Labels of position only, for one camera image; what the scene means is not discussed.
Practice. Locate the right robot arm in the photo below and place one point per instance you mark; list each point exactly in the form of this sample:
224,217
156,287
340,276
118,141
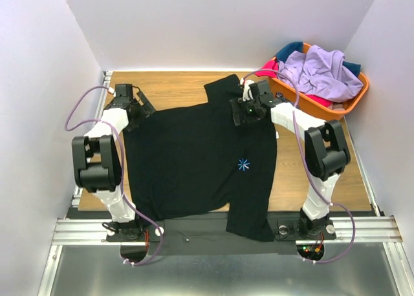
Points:
323,148

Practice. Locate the orange laundry basket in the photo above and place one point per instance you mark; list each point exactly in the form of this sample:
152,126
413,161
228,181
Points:
320,107

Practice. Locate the dark blue t shirt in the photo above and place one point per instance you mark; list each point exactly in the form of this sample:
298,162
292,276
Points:
287,50

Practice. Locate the lavender t shirt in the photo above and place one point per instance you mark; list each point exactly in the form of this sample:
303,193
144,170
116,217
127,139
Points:
320,73

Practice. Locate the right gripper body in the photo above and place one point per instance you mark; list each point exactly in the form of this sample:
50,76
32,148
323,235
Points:
236,112

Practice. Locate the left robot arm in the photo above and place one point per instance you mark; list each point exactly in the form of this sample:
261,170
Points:
99,161

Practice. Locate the pink t shirt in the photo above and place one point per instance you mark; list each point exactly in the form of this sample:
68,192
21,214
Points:
269,69

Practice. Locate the aluminium frame rail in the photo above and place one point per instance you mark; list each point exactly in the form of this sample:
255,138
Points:
367,230

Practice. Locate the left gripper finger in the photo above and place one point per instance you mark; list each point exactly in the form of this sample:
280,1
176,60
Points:
145,104
133,122

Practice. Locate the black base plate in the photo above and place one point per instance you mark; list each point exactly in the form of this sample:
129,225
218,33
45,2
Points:
203,235

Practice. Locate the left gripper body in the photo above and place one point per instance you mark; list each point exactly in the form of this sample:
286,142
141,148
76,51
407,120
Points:
140,112

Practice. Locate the black t shirt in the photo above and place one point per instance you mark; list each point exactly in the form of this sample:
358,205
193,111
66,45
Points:
192,160

